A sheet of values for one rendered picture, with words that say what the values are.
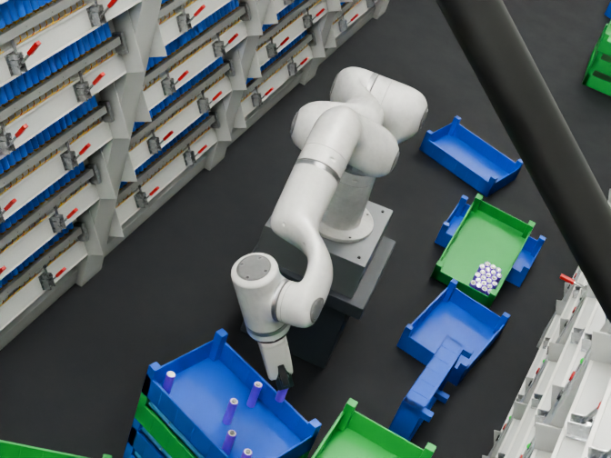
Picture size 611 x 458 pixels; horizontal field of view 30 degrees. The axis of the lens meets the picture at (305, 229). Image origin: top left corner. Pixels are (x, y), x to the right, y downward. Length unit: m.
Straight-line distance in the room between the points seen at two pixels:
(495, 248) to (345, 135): 1.52
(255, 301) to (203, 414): 0.40
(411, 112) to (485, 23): 2.17
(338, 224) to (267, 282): 0.91
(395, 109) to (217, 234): 0.90
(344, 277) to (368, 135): 0.67
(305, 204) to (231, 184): 1.50
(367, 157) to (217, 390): 0.57
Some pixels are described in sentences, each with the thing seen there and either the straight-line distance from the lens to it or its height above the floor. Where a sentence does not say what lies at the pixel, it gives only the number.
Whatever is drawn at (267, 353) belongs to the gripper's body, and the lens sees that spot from 2.10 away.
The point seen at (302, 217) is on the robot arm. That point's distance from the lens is 2.05.
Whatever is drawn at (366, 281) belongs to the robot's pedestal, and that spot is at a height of 0.28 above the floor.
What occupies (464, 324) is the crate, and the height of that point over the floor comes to 0.00.
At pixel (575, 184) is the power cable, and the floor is 1.87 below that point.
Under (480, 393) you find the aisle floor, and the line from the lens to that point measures 3.21.
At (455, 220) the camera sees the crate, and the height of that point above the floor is 0.00.
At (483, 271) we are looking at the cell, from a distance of 3.46.
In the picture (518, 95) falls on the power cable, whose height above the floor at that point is 1.90.
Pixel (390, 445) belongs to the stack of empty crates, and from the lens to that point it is 2.38.
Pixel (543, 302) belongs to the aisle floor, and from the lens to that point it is 3.61.
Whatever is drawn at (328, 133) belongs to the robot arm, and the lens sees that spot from 2.13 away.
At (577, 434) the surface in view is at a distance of 1.51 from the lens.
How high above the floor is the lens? 2.13
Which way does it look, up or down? 38 degrees down
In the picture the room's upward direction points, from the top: 20 degrees clockwise
